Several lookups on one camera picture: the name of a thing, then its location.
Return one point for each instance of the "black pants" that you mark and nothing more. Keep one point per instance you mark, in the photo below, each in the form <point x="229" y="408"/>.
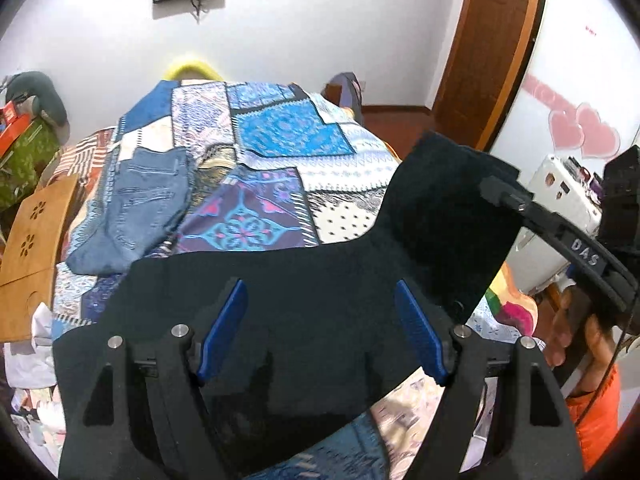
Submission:
<point x="325" y="285"/>

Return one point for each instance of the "red box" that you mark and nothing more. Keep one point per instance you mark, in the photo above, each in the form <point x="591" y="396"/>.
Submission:
<point x="7" y="112"/>

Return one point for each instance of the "green patterned storage box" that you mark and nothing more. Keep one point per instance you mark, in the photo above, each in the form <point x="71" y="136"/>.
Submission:
<point x="25" y="160"/>

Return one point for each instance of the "orange box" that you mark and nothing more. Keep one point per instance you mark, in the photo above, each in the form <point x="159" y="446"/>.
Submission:
<point x="15" y="132"/>

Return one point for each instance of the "blue patchwork blanket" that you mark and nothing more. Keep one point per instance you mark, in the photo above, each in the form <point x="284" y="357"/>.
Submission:
<point x="290" y="130"/>

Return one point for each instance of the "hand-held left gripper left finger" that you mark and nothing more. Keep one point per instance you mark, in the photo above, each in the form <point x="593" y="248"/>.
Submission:
<point x="222" y="330"/>

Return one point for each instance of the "yellow bed footboard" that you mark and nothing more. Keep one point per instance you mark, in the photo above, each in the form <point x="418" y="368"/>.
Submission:
<point x="192" y="66"/>

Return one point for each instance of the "brown wooden door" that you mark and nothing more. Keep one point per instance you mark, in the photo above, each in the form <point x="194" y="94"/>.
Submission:
<point x="485" y="50"/>

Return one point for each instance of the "white crumpled cloth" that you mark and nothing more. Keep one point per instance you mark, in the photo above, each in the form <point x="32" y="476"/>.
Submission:
<point x="30" y="370"/>

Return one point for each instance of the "person's right hand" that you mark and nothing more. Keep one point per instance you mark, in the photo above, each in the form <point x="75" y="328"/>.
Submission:
<point x="600" y="340"/>

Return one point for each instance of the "rainbow patterned cloth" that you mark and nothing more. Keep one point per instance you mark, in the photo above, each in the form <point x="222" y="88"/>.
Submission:
<point x="515" y="310"/>

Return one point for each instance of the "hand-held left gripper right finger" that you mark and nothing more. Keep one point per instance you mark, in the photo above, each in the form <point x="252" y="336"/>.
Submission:
<point x="420" y="335"/>

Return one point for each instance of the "grey plush pillow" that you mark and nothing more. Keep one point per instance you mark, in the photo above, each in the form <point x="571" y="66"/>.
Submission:
<point x="47" y="95"/>

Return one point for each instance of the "striped orange bedsheet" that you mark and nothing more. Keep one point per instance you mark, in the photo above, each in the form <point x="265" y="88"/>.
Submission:
<point x="80" y="152"/>

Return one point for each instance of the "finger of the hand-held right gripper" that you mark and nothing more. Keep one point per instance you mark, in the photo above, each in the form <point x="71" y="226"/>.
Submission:
<point x="510" y="197"/>

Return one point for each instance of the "grey backpack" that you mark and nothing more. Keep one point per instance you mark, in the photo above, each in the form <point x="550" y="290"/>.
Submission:
<point x="345" y="90"/>

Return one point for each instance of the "blue jeans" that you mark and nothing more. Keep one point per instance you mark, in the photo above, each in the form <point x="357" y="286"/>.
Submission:
<point x="140" y="200"/>

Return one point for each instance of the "wooden lap desk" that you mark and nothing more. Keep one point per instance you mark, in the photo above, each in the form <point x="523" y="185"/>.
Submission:
<point x="35" y="240"/>

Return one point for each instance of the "white plastic cabinet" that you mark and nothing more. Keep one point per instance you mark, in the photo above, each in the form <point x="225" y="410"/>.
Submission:
<point x="550" y="195"/>

